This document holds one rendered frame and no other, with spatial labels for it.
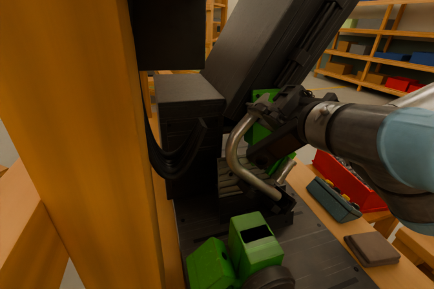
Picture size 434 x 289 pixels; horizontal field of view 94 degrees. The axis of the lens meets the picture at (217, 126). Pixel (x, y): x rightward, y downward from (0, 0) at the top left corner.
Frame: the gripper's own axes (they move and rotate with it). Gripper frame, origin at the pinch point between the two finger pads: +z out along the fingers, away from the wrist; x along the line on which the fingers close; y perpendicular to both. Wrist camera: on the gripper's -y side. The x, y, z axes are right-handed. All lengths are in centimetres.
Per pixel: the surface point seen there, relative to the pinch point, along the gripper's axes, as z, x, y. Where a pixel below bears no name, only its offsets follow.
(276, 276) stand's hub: -27.7, -2.3, -18.1
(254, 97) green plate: 2.4, 2.1, 4.2
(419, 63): 234, -323, 372
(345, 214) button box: -5.5, -41.4, -2.0
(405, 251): -10, -69, 2
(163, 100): 8.7, 17.7, -11.6
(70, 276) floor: 80, -17, -132
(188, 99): 8.6, 13.3, -7.1
